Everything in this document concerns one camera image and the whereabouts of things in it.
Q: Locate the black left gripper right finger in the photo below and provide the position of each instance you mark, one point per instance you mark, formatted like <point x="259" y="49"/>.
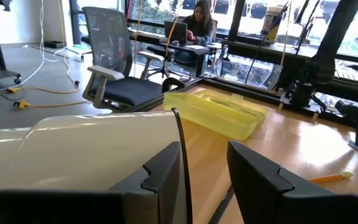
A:
<point x="259" y="193"/>

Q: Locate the white canister yellow label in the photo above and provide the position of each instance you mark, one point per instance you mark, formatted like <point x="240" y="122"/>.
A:
<point x="272" y="25"/>

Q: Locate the person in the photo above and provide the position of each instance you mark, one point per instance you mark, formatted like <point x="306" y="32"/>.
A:
<point x="200" y="25"/>

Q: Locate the black office desk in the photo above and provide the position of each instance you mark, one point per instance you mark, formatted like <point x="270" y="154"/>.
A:
<point x="194" y="49"/>

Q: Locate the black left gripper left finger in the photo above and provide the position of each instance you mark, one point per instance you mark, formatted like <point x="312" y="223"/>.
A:
<point x="73" y="208"/>

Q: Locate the black pen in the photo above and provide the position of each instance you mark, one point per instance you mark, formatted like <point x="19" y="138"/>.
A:
<point x="221" y="205"/>

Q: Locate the black laptop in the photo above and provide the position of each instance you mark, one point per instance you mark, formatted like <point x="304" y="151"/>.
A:
<point x="176" y="31"/>

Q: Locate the orange pencil green eraser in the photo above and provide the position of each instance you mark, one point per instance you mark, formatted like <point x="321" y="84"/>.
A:
<point x="325" y="178"/>

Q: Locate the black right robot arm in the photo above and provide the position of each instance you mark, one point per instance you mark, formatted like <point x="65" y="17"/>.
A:
<point x="334" y="37"/>

